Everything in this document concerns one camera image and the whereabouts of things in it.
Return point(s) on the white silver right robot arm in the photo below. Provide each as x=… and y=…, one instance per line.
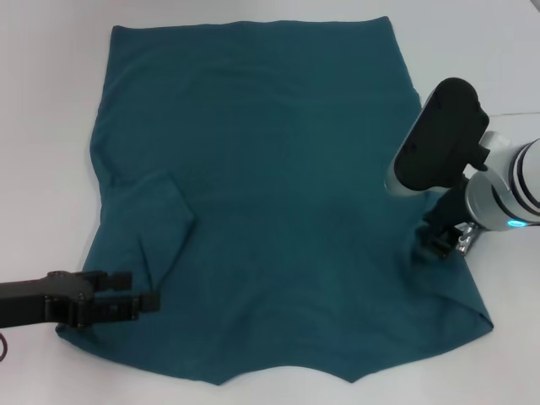
x=523, y=185

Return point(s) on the teal blue shirt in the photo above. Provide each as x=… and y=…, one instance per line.
x=274, y=169

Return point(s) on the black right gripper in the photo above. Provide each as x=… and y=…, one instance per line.
x=449, y=211

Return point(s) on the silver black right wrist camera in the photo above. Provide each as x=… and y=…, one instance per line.
x=443, y=135

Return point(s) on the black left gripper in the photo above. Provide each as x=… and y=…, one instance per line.
x=29, y=301

